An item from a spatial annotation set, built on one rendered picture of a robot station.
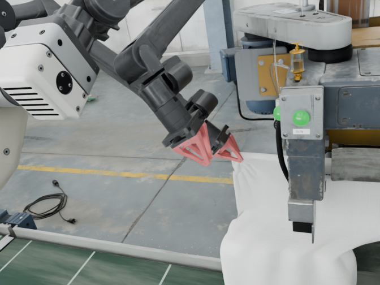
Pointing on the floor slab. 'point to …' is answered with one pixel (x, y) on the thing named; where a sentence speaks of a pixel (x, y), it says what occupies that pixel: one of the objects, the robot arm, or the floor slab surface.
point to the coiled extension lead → (52, 208)
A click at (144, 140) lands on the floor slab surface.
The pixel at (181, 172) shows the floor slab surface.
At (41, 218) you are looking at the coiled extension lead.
